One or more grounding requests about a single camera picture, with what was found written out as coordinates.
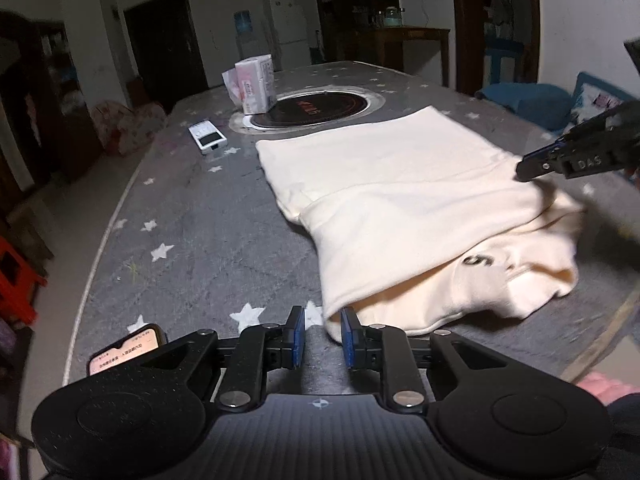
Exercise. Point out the person's pink clothing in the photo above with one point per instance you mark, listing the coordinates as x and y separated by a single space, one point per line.
607 390

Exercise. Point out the glass kettle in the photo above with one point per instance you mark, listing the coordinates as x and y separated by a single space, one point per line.
392 17

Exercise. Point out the water dispenser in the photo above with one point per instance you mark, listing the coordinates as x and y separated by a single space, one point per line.
246 35

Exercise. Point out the blue sofa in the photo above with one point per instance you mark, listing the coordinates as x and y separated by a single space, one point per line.
535 100

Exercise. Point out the black smartphone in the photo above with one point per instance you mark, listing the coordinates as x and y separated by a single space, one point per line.
125 350

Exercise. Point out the cream sweatshirt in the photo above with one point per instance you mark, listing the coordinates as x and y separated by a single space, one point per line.
400 185

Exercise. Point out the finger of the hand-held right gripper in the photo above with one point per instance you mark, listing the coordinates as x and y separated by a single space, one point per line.
547 151
537 169

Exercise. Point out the dark door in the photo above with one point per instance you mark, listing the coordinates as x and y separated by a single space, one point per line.
165 45

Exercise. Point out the red stool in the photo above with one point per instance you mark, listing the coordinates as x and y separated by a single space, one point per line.
17 285

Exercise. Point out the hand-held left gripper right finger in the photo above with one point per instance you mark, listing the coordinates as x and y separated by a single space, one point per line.
350 340

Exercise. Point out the white tissue pack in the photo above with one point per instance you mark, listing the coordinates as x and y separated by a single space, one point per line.
255 82

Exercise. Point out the butterfly print cushion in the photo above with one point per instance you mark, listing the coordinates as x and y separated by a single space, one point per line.
597 100

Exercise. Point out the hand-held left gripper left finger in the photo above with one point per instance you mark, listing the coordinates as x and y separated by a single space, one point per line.
298 332

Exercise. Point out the small blue cabinet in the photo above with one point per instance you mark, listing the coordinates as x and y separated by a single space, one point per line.
505 62

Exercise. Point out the dark display cabinet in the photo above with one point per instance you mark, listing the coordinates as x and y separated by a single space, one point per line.
350 5

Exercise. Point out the grey star-print tablecloth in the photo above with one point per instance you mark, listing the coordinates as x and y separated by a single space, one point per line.
200 220

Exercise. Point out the dark wooden side table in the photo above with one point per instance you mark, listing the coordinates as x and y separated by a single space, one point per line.
410 35

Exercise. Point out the round black induction cooktop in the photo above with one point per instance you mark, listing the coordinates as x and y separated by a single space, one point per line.
320 107

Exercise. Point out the white remote control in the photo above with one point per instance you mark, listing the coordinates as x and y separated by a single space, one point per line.
208 138

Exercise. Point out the white refrigerator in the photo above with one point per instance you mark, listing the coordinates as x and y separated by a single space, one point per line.
289 30

